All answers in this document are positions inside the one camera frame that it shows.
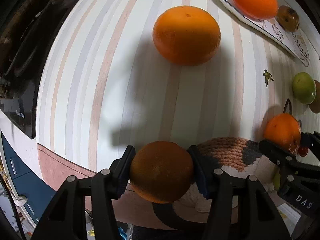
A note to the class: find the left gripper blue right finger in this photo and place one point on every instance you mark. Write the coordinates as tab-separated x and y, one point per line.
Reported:
240	207

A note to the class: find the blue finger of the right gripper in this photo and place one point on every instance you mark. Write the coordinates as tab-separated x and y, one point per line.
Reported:
276	154
312	141

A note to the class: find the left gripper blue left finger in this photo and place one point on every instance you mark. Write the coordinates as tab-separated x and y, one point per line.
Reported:
64	217

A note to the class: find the red cherry tomato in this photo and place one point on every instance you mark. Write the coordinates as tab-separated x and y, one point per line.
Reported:
303	151

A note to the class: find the red-yellow apple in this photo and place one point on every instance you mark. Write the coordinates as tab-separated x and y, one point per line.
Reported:
284	130

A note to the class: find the green apple front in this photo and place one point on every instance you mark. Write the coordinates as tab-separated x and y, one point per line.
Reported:
304	88

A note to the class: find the large orange front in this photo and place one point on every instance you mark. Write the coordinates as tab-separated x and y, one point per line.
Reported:
161	172

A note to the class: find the brown passion fruit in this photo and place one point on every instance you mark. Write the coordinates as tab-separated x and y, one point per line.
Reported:
287	18

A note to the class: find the dark red shiny apple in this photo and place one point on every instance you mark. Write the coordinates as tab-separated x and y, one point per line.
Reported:
315	105

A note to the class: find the blue cabinet drawer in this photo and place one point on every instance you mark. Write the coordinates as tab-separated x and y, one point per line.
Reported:
27	183

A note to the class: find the floral oval ceramic plate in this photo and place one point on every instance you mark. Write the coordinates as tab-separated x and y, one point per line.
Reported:
293	42

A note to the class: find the striped cat-print table mat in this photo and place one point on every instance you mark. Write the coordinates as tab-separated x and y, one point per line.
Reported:
105	86

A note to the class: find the black induction cooktop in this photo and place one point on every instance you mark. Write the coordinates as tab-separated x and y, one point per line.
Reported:
28	31

